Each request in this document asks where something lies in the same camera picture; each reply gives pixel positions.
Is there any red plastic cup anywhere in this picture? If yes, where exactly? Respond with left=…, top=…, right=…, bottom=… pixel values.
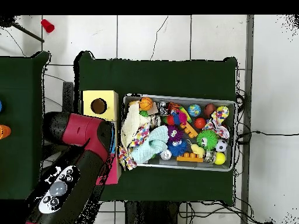
left=40, top=19, right=55, bottom=33

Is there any white colourful patterned cloth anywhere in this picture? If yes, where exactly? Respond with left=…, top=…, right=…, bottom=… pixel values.
left=203, top=106, right=231, bottom=139

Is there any black upright stand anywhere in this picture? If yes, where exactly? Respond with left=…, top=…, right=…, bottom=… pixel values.
left=61, top=81, right=74, bottom=114

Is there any mint muslin cloth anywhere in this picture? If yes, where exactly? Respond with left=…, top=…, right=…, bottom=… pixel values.
left=130, top=125, right=169, bottom=165

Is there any black cable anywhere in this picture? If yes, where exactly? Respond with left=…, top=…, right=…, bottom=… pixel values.
left=236, top=129, right=299, bottom=144

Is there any cream muslin cloth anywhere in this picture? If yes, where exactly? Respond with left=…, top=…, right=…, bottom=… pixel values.
left=120, top=101, right=151, bottom=148

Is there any side table with green cloth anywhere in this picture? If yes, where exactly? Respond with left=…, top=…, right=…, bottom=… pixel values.
left=0, top=51, right=53, bottom=202

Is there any red-orange ball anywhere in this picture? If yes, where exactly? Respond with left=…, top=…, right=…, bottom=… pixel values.
left=193, top=117, right=207, bottom=130

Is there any small soccer ball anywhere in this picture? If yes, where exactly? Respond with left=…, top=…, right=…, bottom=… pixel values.
left=215, top=139, right=228, bottom=152

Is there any wooden box with three holes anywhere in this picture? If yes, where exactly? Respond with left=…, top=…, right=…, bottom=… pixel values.
left=80, top=89, right=122, bottom=186

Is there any yellow plush toy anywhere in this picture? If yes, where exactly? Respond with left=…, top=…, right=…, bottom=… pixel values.
left=190, top=143, right=206, bottom=159

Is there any colourful dotted cloth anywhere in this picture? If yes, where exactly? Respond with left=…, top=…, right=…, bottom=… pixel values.
left=129, top=123, right=150, bottom=148
left=117, top=145, right=137, bottom=170

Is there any orange toy basketball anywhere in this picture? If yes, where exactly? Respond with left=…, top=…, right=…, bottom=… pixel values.
left=139, top=97, right=154, bottom=111

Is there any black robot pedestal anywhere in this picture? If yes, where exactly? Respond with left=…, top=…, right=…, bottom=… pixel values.
left=124, top=201, right=180, bottom=224

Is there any shallow clear mesh bin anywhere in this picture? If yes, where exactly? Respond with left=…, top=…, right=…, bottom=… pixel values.
left=119, top=93, right=238, bottom=172

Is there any large green spiky ball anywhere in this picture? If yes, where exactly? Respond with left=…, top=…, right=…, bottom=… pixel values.
left=196, top=129, right=218, bottom=151

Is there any dark green tablecloth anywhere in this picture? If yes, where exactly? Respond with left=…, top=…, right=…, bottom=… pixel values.
left=74, top=51, right=238, bottom=205

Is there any yellow ball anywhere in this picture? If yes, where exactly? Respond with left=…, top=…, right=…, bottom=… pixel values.
left=213, top=152, right=227, bottom=166

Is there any globe print ball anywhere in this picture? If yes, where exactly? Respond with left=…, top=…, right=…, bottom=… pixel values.
left=187, top=104, right=201, bottom=117

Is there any blue spiky ball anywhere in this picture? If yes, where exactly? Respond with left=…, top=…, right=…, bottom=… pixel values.
left=167, top=139, right=187, bottom=157

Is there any black tripod leg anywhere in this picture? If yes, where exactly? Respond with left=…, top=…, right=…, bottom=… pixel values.
left=0, top=16, right=45, bottom=43

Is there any orange toy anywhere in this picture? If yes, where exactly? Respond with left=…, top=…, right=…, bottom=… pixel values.
left=0, top=124, right=12, bottom=140

